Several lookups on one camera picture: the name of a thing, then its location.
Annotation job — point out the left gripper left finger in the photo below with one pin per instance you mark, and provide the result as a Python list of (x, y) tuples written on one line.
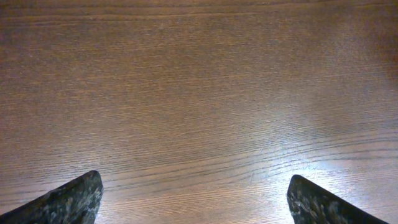
[(78, 201)]

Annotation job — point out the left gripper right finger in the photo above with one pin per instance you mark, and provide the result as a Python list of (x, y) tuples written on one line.
[(311, 204)]

